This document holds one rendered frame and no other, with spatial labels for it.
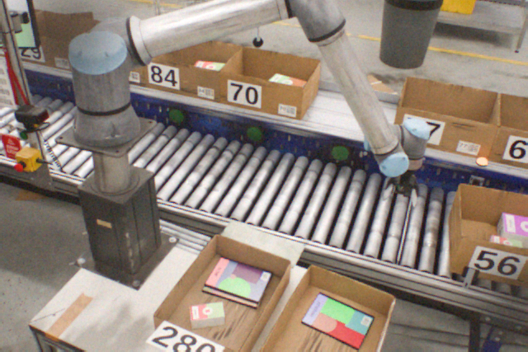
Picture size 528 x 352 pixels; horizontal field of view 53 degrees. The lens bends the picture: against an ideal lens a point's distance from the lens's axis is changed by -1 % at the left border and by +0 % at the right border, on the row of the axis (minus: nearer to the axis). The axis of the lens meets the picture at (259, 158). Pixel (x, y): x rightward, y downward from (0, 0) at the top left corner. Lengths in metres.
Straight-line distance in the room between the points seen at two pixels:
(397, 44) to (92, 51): 3.74
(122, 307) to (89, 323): 0.11
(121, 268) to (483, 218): 1.34
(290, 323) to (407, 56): 3.58
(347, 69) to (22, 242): 2.22
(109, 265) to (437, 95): 1.56
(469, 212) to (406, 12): 2.85
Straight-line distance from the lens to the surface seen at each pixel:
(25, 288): 2.98
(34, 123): 2.14
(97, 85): 1.48
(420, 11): 4.77
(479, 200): 2.15
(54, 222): 3.29
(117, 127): 1.53
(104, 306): 1.81
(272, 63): 2.61
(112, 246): 1.81
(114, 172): 1.64
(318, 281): 1.79
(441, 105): 2.53
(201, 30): 1.59
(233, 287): 1.76
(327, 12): 1.47
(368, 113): 1.62
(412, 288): 1.98
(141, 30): 1.63
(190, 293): 1.78
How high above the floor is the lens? 2.13
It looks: 36 degrees down
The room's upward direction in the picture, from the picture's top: 2 degrees clockwise
